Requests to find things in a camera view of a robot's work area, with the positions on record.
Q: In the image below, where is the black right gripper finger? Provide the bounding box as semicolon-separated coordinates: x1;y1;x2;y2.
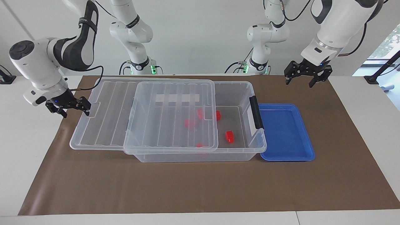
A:
76;96;92;117
45;101;68;119

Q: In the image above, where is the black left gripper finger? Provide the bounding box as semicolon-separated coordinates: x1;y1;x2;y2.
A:
283;60;302;85
309;65;333;88

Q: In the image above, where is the clear ribbed plastic lid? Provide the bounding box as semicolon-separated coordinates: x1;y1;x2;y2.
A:
69;77;218;153

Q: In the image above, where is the black box latch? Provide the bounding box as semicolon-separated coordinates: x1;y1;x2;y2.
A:
249;96;265;130

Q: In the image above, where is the blue plastic tray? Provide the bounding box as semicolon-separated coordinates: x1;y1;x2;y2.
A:
258;103;315;162

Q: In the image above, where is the clear plastic storage box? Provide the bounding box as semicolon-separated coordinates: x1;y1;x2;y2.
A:
124;81;268;163

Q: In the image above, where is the black stand with pole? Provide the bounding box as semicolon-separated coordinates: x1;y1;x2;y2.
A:
364;50;400;85

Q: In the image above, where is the black table clamp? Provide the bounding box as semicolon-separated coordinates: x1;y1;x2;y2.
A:
0;65;17;85

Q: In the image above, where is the brown table mat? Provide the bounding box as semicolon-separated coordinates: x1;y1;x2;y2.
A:
18;75;400;216

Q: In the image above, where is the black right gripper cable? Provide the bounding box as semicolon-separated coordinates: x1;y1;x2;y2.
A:
62;65;104;92

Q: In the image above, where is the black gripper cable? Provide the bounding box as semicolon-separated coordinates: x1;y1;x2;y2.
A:
337;21;368;57
62;65;104;92

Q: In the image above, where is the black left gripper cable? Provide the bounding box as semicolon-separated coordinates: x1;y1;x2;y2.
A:
337;21;368;57

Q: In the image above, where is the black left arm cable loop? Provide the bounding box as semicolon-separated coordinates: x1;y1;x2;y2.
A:
281;0;313;22

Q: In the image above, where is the black right arm base cable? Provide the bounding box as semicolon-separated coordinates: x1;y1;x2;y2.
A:
119;61;133;75

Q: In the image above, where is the black arm base cable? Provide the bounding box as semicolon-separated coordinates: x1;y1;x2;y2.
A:
119;61;133;75
225;61;250;74

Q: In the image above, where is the black left arm base cable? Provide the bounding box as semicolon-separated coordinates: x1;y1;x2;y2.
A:
225;61;250;74

